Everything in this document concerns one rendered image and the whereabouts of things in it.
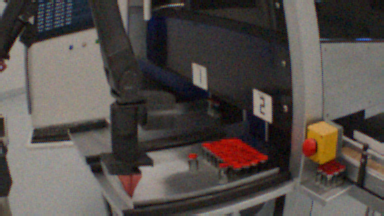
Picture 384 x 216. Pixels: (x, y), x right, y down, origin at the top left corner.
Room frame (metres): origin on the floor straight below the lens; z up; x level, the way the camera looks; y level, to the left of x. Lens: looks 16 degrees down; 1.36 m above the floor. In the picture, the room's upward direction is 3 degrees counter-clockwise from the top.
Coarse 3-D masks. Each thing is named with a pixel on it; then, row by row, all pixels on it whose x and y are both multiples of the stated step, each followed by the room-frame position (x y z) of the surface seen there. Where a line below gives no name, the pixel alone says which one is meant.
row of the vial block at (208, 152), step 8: (208, 144) 1.17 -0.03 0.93; (208, 152) 1.15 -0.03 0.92; (216, 152) 1.12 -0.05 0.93; (208, 160) 1.14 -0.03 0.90; (216, 160) 1.10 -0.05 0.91; (224, 160) 1.07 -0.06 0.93; (232, 160) 1.06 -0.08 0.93; (216, 168) 1.10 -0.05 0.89; (232, 168) 1.04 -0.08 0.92; (240, 168) 1.02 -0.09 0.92; (232, 176) 1.03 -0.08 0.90; (240, 176) 1.02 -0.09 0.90
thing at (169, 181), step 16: (160, 160) 1.18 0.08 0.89; (176, 160) 1.20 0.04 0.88; (112, 176) 1.02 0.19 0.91; (144, 176) 1.10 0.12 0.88; (160, 176) 1.10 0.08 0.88; (176, 176) 1.10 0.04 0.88; (192, 176) 1.09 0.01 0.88; (208, 176) 1.09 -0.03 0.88; (256, 176) 0.99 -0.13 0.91; (144, 192) 1.00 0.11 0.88; (160, 192) 1.00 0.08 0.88; (176, 192) 1.00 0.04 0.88; (192, 192) 0.93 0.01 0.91; (208, 192) 0.95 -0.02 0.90
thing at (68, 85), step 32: (32, 0) 1.73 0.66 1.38; (64, 0) 1.76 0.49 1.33; (128, 0) 1.84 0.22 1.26; (64, 32) 1.77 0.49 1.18; (96, 32) 1.80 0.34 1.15; (128, 32) 1.84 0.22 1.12; (32, 64) 1.74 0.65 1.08; (64, 64) 1.77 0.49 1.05; (96, 64) 1.80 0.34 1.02; (32, 96) 1.73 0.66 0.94; (64, 96) 1.77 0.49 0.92; (96, 96) 1.80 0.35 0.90
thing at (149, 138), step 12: (180, 108) 1.57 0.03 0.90; (192, 108) 1.58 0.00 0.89; (204, 108) 1.60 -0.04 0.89; (108, 120) 1.43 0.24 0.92; (180, 120) 1.51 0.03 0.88; (192, 120) 1.50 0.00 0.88; (204, 120) 1.50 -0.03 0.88; (216, 120) 1.49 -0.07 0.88; (228, 120) 1.48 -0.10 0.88; (144, 132) 1.42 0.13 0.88; (156, 132) 1.41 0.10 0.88; (168, 132) 1.41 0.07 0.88; (180, 132) 1.40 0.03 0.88; (192, 132) 1.30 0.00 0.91; (204, 132) 1.32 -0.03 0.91; (216, 132) 1.33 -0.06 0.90; (228, 132) 1.34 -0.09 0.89; (240, 132) 1.36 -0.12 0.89; (144, 144) 1.25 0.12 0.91; (156, 144) 1.27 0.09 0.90
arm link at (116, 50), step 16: (96, 0) 0.91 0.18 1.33; (112, 0) 0.92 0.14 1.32; (96, 16) 0.91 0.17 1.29; (112, 16) 0.92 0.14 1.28; (112, 32) 0.92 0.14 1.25; (112, 48) 0.91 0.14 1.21; (128, 48) 0.92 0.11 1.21; (112, 64) 0.91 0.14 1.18; (128, 64) 0.92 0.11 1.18; (112, 80) 0.92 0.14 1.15
